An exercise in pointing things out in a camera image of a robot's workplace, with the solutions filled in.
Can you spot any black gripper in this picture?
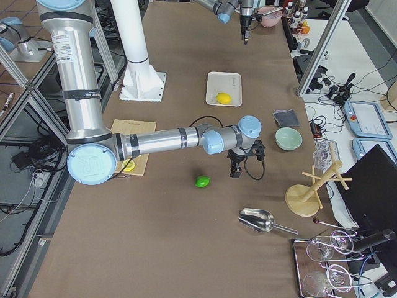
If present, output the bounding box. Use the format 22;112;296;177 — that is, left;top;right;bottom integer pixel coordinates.
239;14;252;45
227;140;265;179

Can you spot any yellow lemon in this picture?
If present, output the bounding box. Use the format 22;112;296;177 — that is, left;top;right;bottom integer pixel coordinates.
216;93;232;105

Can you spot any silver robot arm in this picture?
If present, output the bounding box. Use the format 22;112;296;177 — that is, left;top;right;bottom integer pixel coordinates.
195;0;261;45
36;1;265;185

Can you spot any white rabbit tray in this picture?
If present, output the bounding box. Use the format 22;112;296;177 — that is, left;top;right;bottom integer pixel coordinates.
205;71;243;107

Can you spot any black glass rack tray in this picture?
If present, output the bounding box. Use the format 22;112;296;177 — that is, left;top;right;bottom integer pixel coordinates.
292;239;372;297

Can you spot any pink bowl of ice cubes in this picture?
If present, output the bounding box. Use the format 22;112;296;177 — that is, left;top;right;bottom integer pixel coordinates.
258;7;283;28

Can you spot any mint green bowl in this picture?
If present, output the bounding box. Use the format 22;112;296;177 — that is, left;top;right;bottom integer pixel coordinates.
275;127;303;151

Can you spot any grey folded cloth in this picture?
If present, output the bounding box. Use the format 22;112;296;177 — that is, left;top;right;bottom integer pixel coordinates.
272;109;300;127

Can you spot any green lime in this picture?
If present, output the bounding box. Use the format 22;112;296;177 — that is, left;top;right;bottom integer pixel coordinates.
195;175;211;188

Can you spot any wooden mug tree stand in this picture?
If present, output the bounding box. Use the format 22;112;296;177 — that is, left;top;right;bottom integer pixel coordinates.
285;159;353;217

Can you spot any metal scoop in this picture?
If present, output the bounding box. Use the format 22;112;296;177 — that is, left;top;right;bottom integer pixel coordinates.
238;208;298;235

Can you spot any lower blue teach pendant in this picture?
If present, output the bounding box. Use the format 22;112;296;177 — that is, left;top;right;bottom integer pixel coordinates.
352;138;396;163

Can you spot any blue teach pendant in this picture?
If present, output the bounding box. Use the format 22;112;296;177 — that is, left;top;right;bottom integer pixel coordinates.
352;138;396;163
344;101;393;140

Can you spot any upper blue teach pendant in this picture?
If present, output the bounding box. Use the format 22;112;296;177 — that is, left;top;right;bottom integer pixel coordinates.
344;101;393;140

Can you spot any upper wine glass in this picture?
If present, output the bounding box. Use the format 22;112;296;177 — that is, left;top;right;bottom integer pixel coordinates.
306;230;354;261

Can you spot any wine glass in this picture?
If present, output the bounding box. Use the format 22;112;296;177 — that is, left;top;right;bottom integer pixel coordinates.
303;264;353;297
306;230;354;261

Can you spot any black monitor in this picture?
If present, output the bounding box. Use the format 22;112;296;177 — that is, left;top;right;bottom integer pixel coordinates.
338;145;396;231

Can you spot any lower lemon slice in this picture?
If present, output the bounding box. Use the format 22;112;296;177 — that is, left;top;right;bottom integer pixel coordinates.
122;159;136;173

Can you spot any bamboo cutting board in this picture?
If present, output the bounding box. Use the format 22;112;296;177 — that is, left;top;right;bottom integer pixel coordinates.
111;119;157;178

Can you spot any lower wine glass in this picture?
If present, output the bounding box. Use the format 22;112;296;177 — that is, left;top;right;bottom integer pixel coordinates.
303;264;353;297

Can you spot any aluminium frame post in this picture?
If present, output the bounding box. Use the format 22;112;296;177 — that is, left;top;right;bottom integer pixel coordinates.
297;0;352;97

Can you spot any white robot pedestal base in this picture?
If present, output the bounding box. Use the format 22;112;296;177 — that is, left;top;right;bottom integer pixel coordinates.
111;0;166;102

